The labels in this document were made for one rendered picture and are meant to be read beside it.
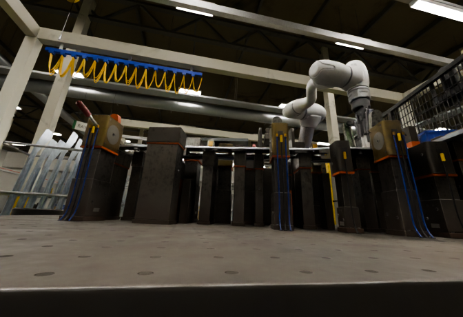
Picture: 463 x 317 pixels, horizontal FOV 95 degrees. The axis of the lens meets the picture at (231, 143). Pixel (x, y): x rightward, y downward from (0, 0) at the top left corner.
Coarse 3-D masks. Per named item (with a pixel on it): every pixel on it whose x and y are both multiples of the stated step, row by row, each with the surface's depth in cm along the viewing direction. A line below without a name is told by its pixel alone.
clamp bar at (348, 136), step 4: (344, 124) 111; (348, 124) 108; (344, 128) 110; (348, 128) 111; (344, 132) 110; (348, 132) 110; (352, 132) 109; (344, 136) 110; (348, 136) 109; (352, 136) 108; (348, 140) 107; (352, 140) 108; (352, 144) 107
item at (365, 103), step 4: (356, 100) 96; (360, 100) 95; (364, 100) 95; (368, 100) 95; (352, 104) 98; (356, 104) 96; (360, 104) 95; (364, 104) 94; (368, 104) 94; (352, 108) 98; (356, 108) 96; (360, 108) 96; (364, 108) 93; (368, 108) 93; (356, 112) 99; (364, 112) 93; (364, 116) 93
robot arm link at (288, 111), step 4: (288, 104) 151; (284, 108) 157; (288, 108) 150; (292, 108) 146; (284, 112) 157; (288, 112) 152; (292, 112) 149; (304, 112) 151; (288, 116) 157; (292, 116) 155; (296, 116) 153; (300, 116) 153; (304, 116) 154
